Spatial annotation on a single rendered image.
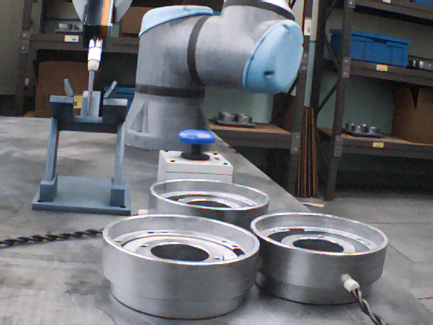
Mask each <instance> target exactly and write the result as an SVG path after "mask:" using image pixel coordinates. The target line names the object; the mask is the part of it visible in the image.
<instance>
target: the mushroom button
mask: <svg viewBox="0 0 433 325"><path fill-rule="evenodd" d="M178 140H179V141H180V142H184V143H188V144H191V149H190V154H191V155H197V156H199V155H201V148H202V145H212V144H214V143H215V140H216V138H215V135H214V134H213V133H210V132H206V131H202V130H184V131H181V132H180V133H179V137H178Z"/></svg>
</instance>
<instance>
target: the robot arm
mask: <svg viewBox="0 0 433 325"><path fill-rule="evenodd" d="M87 1H88V0H73V4H74V6H75V9H76V11H77V13H78V16H79V17H80V19H81V22H84V19H85V15H86V12H87ZM288 2H289V0H225V2H224V4H223V10H222V12H221V16H214V14H213V10H212V9H211V8H207V7H202V6H190V5H189V6H182V5H179V6H166V7H162V8H160V9H153V10H151V11H150V12H147V13H146V14H145V16H144V17H143V18H142V24H141V32H140V33H139V39H140V43H139V48H138V69H137V72H136V81H135V98H134V100H133V102H132V105H131V108H130V110H129V112H128V114H127V116H126V118H125V127H124V145H126V146H130V147H132V148H136V149H144V150H149V151H156V152H159V151H160V150H162V151H165V150H168V151H175V152H190V149H191V144H188V143H184V142H180V141H179V140H178V137H179V133H180V132H181V131H184V130H202V131H206V132H210V127H209V122H208V119H207V114H206V108H205V104H204V96H205V88H206V87H216V88H223V89H229V90H235V91H247V92H248V93H251V94H258V93H264V94H278V93H280V92H282V91H283V90H284V89H285V88H286V87H287V86H288V85H289V84H290V83H291V82H292V81H293V79H294V77H295V75H296V74H297V71H298V68H299V66H300V61H301V58H302V51H303V46H302V44H303V43H304V41H303V36H302V31H301V28H300V26H299V25H298V24H297V23H295V14H294V13H293V12H292V11H291V9H290V8H289V7H288ZM131 3H132V0H114V9H113V24H117V23H118V21H119V20H120V19H121V17H122V16H123V15H124V14H125V13H126V12H127V10H128V9H129V7H130V5H131Z"/></svg>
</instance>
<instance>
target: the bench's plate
mask: <svg viewBox="0 0 433 325"><path fill-rule="evenodd" d="M50 122H51V118H24V117H18V118H14V117H4V116H0V214H2V215H0V240H3V239H4V238H8V237H10V238H17V237H18V236H21V235H24V236H29V237H30V236H31V235H34V234H41V235H43V236H44V235H46V234H50V233H55V234H58V233H62V232H72V231H75V230H83V231H85V230H87V229H91V228H94V229H100V228H103V227H105V226H106V225H108V224H109V223H111V222H112V221H116V220H119V219H122V218H125V217H130V216H124V215H114V214H92V213H76V212H75V211H59V210H41V209H32V202H33V201H34V198H35V196H36V194H37V193H38V191H39V184H40V182H41V181H42V179H43V177H44V174H45V168H46V156H47V149H48V142H49V129H50ZM210 133H213V132H212V131H210ZM213 134H214V135H215V138H216V140H215V143H214V144H212V145H210V150H208V151H205V152H202V153H217V154H221V156H222V157H223V158H225V159H226V160H227V161H228V162H229V163H230V164H231V165H232V167H233V171H232V179H231V183H239V184H242V185H245V186H250V187H251V188H253V189H256V190H260V191H261V192H263V193H265V194H267V195H268V196H269V198H270V204H269V211H268V214H273V213H282V212H302V213H312V212H311V211H310V210H309V209H307V208H306V207H305V206H303V205H302V204H301V203H299V202H298V201H297V200H296V199H295V198H294V197H292V196H291V195H290V194H288V192H287V191H286V190H284V189H283V188H282V187H281V186H279V185H278V184H277V183H276V182H275V181H273V180H272V179H271V178H269V177H268V176H267V175H265V174H264V173H263V172H262V171H260V170H259V169H257V168H256V167H255V166H253V165H252V163H251V162H249V161H248V160H247V159H245V158H244V157H243V156H242V155H241V154H240V153H239V152H237V151H236V150H235V149H232V148H231V147H230V146H229V145H228V144H226V143H225V142H224V140H222V139H221V138H220V137H219V136H217V135H216V134H215V133H213ZM116 138H117V134H108V133H97V132H76V131H74V132H65V131H60V139H59V147H58V154H57V161H56V174H58V176H67V177H80V178H94V179H107V180H111V178H114V165H115V151H116ZM158 169H159V152H156V151H149V150H144V149H136V148H132V147H130V146H126V145H124V155H123V170H122V179H124V180H129V190H130V202H131V215H134V214H138V211H139V210H147V209H148V195H149V187H150V186H151V185H152V184H153V183H157V179H158ZM2 193H3V194H2ZM6 194H8V195H6ZM9 195H11V196H12V197H11V196H9ZM15 197H17V198H18V199H20V200H21V201H22V202H23V206H22V207H21V205H22V203H21V202H20V201H19V200H18V199H17V198H15ZM20 207H21V208H20ZM19 208H20V209H19ZM18 209H19V210H18ZM16 210H17V211H16ZM11 211H13V212H11ZM9 212H11V213H9ZM6 213H8V214H6ZM40 228H41V229H40ZM102 246H103V235H102V234H96V235H93V236H86V235H85V234H84V235H82V236H80V237H77V238H75V237H72V236H71V237H69V238H68V239H62V238H57V239H56V240H54V241H47V240H46V239H44V240H42V241H38V242H33V241H27V242H26V243H22V244H20V243H17V242H15V243H13V244H12V245H4V244H1V245H0V299H1V298H5V297H9V296H17V295H21V294H22V295H25V294H50V296H20V297H13V298H11V299H4V300H0V325H114V324H113V322H112V321H111V319H110V318H109V317H108V316H107V315H106V314H105V313H103V312H101V311H100V310H98V309H97V308H95V307H97V306H98V307H100V308H101V309H103V310H104V311H106V312H107V313H109V314H110V315H111V316H112V317H113V318H114V319H115V320H116V322H117V324H118V325H226V324H223V323H217V322H224V323H232V324H237V325H271V324H276V323H284V322H287V321H289V320H292V319H294V318H296V317H297V316H298V315H300V314H301V313H302V311H303V310H304V308H305V303H300V302H294V301H291V300H288V299H285V298H282V297H278V296H275V295H273V294H271V293H269V292H268V291H266V290H263V289H262V288H261V287H260V286H259V285H258V284H257V283H256V282H255V284H254V286H253V287H252V288H251V289H250V290H249V291H247V292H246V293H245V294H244V301H243V302H242V303H241V305H240V306H239V307H238V308H236V309H235V310H234V311H230V312H229V313H226V314H224V315H221V316H215V317H211V318H208V319H211V320H215V321H217V322H212V321H208V320H205V319H199V320H186V319H174V318H166V317H160V316H153V315H149V314H147V313H143V312H140V311H137V310H134V309H132V308H131V307H129V306H126V305H124V304H123V303H122V302H121V301H119V300H118V299H117V298H116V297H115V296H114V294H113V292H112V291H111V282H110V281H109V280H108V279H107V278H106V277H105V276H104V273H103V272H102V258H103V255H102ZM255 285H256V286H255ZM363 299H365V300H366V301H367V302H368V303H369V304H370V308H371V309H372V311H373V313H376V314H377V315H379V316H382V319H383V320H384V322H385V323H390V324H393V325H433V312H432V311H431V310H430V309H429V308H428V307H427V306H426V305H425V304H424V303H422V302H421V301H420V300H418V298H417V297H415V296H414V295H413V294H412V293H410V292H409V291H408V290H407V289H405V288H404V287H403V286H402V285H400V283H399V282H397V281H396V280H394V279H393V278H392V277H391V276H389V275H388V274H387V273H386V272H385V271H382V275H381V277H380V278H379V279H378V280H377V281H376V282H374V283H372V286H371V291H370V293H369V294H368V295H366V296H364V297H363ZM309 313H311V314H309ZM283 325H376V324H374V323H373V321H371V319H370V317H369V316H367V315H366V314H365V313H364V312H363V311H362V310H361V308H360V305H359V303H358V301H356V302H353V303H344V304H341V305H325V306H323V305H316V304H308V309H307V311H306V313H305V314H304V315H303V316H302V317H300V318H299V319H297V320H295V321H292V322H290V323H286V324H283Z"/></svg>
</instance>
